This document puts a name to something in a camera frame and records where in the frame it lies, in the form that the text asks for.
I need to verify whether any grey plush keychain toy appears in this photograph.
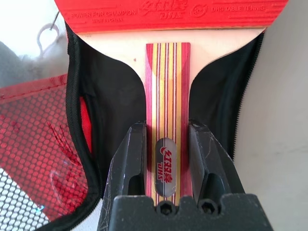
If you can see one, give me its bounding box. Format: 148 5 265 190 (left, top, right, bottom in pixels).
0 11 70 89

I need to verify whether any red ping-pong paddle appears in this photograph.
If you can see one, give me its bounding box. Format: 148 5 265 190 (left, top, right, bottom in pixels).
54 0 289 207

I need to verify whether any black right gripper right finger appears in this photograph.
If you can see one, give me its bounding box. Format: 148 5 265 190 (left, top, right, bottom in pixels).
189 119 245 197

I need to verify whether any black and red paddle case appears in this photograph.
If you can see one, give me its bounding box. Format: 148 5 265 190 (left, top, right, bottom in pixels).
0 23 268 231

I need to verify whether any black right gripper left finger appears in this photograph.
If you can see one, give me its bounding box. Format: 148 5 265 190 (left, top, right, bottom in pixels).
100 121 148 217

